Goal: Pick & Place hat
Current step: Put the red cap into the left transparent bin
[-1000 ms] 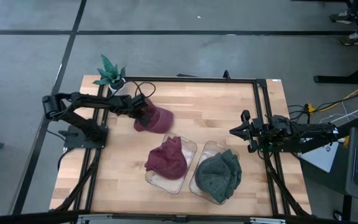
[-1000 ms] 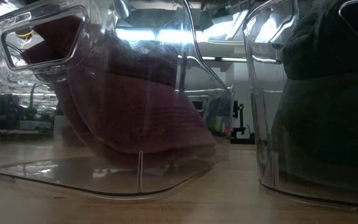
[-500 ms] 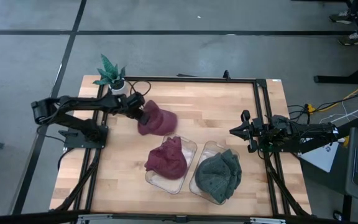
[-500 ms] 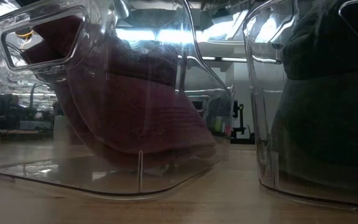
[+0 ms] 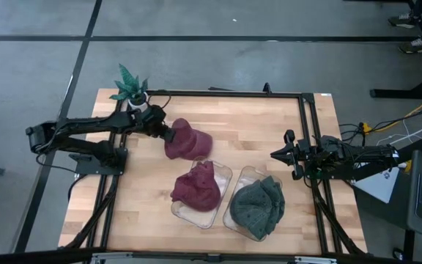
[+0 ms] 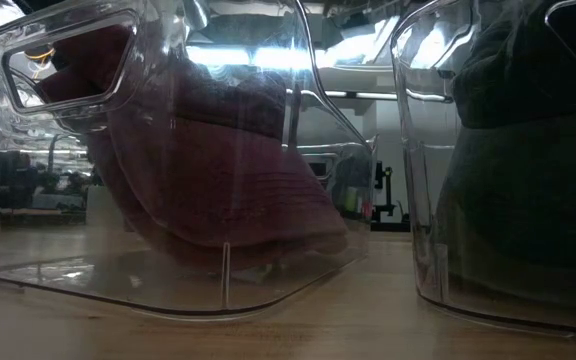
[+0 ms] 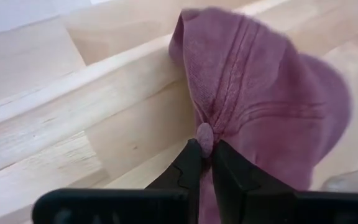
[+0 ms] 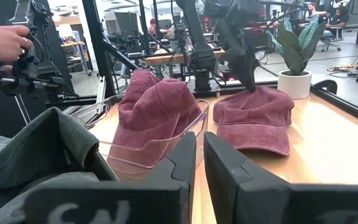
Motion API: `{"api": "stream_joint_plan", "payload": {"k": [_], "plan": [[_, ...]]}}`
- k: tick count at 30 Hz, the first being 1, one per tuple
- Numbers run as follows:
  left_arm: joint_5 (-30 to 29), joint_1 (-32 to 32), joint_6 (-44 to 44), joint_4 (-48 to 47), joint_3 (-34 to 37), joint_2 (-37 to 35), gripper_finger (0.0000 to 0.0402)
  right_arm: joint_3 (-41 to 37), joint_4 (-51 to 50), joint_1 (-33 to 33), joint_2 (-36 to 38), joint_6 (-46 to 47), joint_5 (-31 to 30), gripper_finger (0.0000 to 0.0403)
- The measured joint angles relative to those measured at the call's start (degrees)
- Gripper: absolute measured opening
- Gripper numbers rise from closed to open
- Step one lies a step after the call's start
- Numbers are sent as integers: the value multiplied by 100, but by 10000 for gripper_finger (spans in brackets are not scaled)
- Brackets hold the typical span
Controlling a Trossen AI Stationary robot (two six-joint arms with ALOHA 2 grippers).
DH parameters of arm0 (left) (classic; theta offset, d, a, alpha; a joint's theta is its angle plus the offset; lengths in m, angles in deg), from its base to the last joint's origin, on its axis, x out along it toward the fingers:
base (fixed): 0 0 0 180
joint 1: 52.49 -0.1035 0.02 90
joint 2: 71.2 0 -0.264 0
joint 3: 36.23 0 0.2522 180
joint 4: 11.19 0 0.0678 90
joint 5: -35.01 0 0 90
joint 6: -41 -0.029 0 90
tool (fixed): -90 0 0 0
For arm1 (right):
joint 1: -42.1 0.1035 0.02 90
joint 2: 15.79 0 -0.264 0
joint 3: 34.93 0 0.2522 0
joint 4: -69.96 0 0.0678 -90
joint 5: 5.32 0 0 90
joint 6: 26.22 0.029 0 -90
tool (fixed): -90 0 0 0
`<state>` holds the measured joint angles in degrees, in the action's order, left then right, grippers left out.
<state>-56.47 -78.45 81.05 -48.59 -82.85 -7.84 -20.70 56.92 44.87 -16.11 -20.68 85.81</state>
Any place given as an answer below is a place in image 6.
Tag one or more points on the clear plastic storage bin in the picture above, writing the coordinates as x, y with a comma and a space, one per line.
493, 312
43, 270

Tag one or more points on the small red object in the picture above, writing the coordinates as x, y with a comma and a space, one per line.
367, 210

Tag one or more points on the bright ceiling light panel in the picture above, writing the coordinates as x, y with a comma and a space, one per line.
248, 57

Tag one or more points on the white plant pot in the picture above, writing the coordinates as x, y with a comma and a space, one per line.
99, 205

